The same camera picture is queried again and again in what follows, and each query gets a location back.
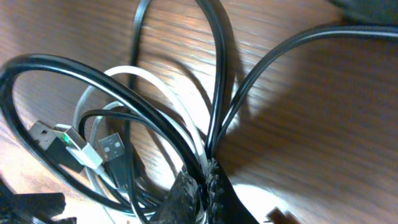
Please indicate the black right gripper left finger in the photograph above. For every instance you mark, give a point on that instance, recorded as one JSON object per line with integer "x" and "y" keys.
{"x": 183, "y": 204}

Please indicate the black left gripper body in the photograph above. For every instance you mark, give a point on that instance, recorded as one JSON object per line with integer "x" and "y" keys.
{"x": 32, "y": 208}

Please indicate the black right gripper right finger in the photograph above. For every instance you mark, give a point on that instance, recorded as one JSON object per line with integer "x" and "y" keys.
{"x": 224, "y": 206}

